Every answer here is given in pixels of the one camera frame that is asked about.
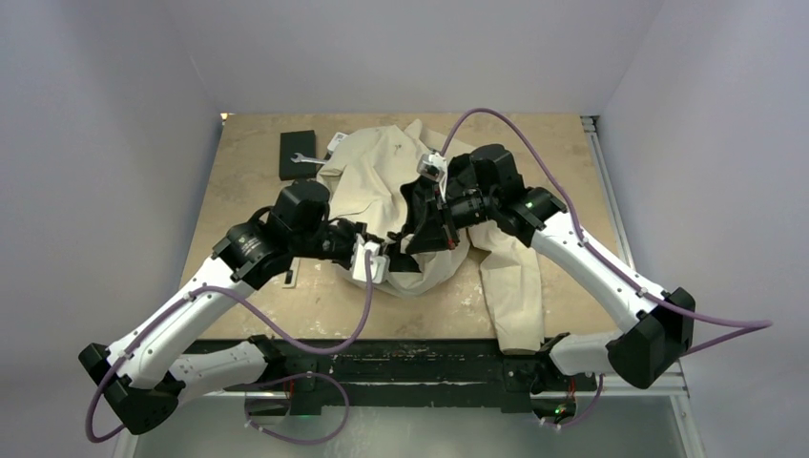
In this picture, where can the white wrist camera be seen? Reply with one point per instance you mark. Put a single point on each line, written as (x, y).
(368, 262)
(434, 167)

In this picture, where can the white tag black card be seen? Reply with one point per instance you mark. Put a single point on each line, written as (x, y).
(335, 140)

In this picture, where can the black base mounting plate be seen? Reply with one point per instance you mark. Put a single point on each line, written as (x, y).
(411, 373)

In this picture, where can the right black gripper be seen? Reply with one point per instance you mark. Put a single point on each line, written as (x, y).
(436, 229)

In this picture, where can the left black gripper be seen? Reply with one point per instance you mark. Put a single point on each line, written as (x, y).
(353, 228)

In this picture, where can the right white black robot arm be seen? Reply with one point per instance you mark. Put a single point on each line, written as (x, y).
(653, 326)

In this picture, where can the beige jacket with black lining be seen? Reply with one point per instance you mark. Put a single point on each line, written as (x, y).
(364, 177)

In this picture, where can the black pouch with wrench logo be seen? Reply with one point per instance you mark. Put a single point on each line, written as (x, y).
(293, 144)

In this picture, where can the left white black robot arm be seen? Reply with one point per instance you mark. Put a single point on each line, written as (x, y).
(146, 375)

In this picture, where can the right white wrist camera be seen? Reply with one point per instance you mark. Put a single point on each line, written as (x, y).
(434, 167)

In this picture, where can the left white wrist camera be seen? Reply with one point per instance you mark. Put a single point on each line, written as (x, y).
(368, 262)

